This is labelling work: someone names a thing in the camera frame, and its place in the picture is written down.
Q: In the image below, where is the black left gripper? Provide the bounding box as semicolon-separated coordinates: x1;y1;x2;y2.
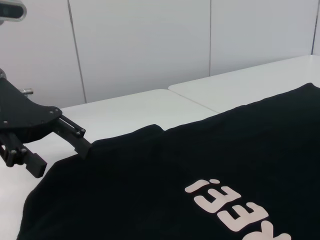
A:
0;76;92;179

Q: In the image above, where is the black shirt with FREE print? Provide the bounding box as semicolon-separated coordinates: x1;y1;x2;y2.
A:
16;82;320;240

